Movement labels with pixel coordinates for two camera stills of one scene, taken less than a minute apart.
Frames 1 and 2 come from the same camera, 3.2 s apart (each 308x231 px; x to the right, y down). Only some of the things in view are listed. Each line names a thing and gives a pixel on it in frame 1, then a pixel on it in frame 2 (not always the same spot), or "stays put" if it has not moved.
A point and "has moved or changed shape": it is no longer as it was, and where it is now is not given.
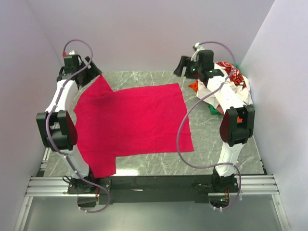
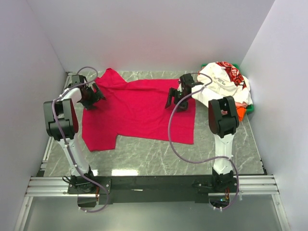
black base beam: [136, 189] stays put
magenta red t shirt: [146, 120] has moved or changed shape
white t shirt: [243, 90] stays put
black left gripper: [93, 72] → [97, 96]
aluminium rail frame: [55, 186] stays put
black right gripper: [184, 62] → [173, 93]
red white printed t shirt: [234, 72] stays put
